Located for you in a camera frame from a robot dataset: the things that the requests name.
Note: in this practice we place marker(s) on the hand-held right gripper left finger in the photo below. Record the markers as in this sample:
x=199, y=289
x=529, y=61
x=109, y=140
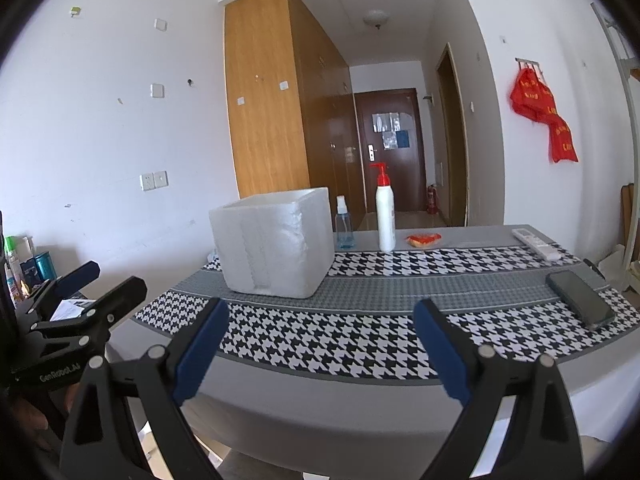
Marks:
x=200, y=350

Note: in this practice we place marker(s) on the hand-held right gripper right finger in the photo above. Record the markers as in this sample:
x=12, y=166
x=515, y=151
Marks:
x=442, y=350

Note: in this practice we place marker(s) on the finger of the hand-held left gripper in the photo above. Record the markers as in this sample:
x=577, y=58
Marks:
x=77, y=276
x=120, y=292

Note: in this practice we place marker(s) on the white foam box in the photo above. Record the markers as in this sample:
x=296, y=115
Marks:
x=270, y=245

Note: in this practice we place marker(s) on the person's left hand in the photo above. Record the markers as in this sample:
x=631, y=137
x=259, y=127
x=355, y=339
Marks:
x=71, y=397

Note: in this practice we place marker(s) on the white paper sheet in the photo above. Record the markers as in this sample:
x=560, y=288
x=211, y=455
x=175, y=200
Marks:
x=70, y=308

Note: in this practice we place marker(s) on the teal cup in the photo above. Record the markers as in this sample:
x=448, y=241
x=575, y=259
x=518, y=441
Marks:
x=43, y=266

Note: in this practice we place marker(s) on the green cap bottle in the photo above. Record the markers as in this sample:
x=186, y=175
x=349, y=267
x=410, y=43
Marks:
x=11, y=260

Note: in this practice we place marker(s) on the houndstooth table runner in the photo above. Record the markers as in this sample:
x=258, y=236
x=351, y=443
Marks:
x=350, y=340

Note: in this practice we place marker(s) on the red snack packet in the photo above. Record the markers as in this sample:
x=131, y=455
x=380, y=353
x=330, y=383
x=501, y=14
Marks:
x=424, y=240

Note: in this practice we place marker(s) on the white remote control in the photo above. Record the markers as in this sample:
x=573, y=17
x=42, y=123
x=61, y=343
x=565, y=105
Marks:
x=536, y=244

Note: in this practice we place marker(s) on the white lotion pump bottle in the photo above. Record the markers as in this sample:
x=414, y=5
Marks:
x=385, y=220

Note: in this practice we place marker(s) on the black smartphone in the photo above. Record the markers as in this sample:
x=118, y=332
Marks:
x=580, y=300

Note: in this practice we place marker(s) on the red fire extinguisher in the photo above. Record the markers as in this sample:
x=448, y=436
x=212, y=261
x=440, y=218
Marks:
x=431, y=200

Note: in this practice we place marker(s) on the clear blue spray bottle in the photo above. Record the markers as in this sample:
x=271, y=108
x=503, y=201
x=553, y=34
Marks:
x=344, y=232

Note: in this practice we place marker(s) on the dark brown entrance door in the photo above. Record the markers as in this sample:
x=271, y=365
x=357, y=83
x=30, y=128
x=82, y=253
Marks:
x=405, y=180

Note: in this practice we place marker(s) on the white plastic bag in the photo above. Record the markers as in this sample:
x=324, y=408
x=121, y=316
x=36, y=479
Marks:
x=612, y=267

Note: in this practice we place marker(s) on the blue door notice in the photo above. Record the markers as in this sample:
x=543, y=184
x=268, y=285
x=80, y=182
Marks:
x=401, y=138

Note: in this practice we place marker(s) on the wooden boards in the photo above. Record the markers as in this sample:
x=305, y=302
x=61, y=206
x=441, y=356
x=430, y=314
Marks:
x=631, y=220

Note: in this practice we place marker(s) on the wooden wardrobe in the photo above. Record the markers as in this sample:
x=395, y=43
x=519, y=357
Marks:
x=265, y=110

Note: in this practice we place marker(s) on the red cloth bag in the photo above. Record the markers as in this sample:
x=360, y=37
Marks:
x=564, y=142
x=531, y=97

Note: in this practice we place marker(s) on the round ceiling lamp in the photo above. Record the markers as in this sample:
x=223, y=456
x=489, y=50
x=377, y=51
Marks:
x=376, y=17

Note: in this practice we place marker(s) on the white double wall socket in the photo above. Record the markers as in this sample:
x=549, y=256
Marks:
x=154, y=180

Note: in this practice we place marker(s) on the wooden side door frame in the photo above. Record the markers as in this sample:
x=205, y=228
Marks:
x=457, y=160

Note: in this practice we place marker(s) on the white wall switch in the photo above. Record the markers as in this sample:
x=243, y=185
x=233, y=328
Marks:
x=157, y=90
x=160, y=25

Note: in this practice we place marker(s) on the metal wall hook rack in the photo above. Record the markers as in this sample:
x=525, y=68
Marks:
x=529, y=64

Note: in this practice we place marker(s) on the white bunk bed frame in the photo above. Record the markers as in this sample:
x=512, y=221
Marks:
x=612, y=35

